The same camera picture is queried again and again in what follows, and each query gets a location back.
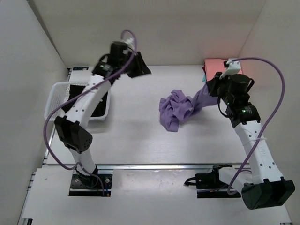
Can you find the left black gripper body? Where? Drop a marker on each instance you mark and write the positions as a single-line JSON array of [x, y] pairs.
[[126, 60]]

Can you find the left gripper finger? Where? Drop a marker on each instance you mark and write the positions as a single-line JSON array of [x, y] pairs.
[[133, 73], [142, 67]]

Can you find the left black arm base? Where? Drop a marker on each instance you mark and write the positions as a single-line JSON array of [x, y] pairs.
[[91, 186]]

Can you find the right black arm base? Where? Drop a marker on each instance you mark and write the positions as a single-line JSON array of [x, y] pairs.
[[208, 184]]

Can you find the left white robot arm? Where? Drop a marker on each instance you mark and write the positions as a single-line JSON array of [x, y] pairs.
[[71, 128]]

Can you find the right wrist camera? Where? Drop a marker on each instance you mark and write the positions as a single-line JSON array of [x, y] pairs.
[[232, 66]]

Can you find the pink folded t shirt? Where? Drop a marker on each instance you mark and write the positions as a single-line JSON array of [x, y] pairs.
[[214, 65]]

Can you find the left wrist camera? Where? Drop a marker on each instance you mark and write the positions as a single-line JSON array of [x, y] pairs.
[[130, 42]]

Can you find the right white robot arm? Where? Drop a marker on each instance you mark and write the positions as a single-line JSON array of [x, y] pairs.
[[258, 180]]

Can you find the white plastic basket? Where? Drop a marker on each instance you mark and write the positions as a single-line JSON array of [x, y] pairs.
[[59, 95]]

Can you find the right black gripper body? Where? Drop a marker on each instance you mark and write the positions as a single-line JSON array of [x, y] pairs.
[[220, 86]]

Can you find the purple t shirt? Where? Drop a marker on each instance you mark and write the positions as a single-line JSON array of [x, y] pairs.
[[177, 107]]

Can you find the black t shirt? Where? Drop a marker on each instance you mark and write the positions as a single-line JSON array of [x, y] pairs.
[[75, 90]]

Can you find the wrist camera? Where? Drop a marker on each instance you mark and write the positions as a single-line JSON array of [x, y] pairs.
[[130, 42], [232, 66]]

